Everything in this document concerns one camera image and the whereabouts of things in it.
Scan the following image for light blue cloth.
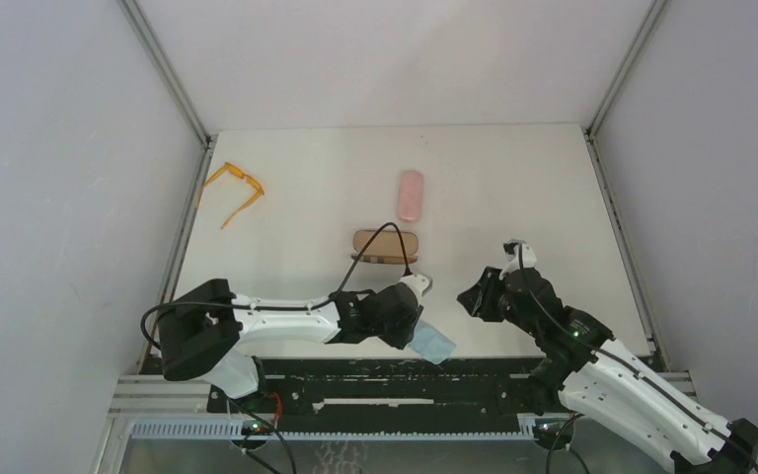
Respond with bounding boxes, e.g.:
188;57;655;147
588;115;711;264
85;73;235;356
408;320;456;365

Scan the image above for brown glasses case red stripe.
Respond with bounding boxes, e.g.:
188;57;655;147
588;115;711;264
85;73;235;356
351;228;419;265

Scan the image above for pink glasses case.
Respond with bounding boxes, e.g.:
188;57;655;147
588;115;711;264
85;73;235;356
397;170;424;223

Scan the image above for orange translucent sunglasses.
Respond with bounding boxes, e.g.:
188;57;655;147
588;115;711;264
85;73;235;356
194;162;266;230

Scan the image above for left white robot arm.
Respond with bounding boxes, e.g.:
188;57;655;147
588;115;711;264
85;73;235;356
152;274;433;399

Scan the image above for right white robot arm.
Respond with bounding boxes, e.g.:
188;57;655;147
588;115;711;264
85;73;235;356
457;267;758;473

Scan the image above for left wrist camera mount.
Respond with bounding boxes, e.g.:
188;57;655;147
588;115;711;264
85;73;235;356
400;274;433;305

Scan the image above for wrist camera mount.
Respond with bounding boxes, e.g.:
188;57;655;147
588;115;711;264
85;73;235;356
499;239;537;279
400;274;433;305

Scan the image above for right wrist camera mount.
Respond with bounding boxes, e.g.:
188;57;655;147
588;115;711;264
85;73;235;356
499;239;537;279

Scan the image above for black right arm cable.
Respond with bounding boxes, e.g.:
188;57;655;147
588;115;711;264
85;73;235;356
512;242;758;474

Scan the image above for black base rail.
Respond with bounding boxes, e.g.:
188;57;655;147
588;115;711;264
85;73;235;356
243;357;540;435

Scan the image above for aluminium frame post right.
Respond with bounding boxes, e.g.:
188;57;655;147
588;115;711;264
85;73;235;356
585;0;670;141

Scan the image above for aluminium frame post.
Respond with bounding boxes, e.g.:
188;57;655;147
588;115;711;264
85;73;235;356
585;0;670;141
117;0;211;148

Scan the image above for aluminium frame post left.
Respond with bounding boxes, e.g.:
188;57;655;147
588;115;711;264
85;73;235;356
117;0;211;148

